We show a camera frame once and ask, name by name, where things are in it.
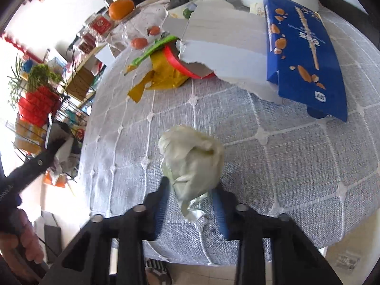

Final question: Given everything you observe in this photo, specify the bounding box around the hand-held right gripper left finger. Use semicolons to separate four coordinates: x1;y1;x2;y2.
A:
38;176;171;285

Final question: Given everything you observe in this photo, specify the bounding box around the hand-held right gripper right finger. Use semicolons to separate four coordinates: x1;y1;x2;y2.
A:
211;184;342;285

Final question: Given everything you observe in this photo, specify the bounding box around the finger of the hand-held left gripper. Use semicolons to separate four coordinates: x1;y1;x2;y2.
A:
0;137;69;198

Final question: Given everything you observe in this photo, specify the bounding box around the white plastic bag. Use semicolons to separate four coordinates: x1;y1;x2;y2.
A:
158;125;225;222

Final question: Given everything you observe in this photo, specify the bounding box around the yellow wrapper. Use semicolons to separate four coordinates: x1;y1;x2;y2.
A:
128;54;190;104

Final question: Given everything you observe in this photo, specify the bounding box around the person's left hand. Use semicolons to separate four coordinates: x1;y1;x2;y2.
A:
0;208;46;265

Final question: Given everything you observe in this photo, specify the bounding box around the orange packet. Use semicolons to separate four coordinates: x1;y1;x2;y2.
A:
44;172;66;188

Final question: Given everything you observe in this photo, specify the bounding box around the yellow carton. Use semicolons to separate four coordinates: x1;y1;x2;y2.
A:
14;121;46;152

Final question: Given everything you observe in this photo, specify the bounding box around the striped cloth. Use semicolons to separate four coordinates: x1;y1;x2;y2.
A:
145;258;173;285

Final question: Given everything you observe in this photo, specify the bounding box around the grey checked tablecloth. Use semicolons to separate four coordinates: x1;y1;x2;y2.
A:
78;0;380;266

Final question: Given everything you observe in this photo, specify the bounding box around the brown wooden box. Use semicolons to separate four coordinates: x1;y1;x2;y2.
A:
64;65;96;101

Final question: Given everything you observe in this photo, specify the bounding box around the clear plastic packet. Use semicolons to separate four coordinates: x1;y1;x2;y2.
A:
329;252;361;271

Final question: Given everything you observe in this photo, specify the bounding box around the small white box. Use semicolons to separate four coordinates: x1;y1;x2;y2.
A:
95;44;119;66

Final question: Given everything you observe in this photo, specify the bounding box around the red label glass jar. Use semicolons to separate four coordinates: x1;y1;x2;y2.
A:
79;33;97;52
89;15;113;36

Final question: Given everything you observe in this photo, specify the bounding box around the clear glass jar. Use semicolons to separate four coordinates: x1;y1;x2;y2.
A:
107;15;141;51

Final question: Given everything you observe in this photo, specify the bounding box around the green wrapper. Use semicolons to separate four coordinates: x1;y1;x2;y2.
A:
125;35;179;75

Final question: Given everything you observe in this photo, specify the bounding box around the torn white cardboard sheet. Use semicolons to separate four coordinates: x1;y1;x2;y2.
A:
162;0;284;104

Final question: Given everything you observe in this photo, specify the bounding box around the large orange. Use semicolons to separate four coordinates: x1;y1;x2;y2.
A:
108;0;135;21

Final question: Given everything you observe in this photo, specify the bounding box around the blue snack box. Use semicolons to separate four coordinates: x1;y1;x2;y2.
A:
264;0;348;122

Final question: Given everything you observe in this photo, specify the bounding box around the black wire rack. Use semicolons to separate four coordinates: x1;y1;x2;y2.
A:
4;92;91;167

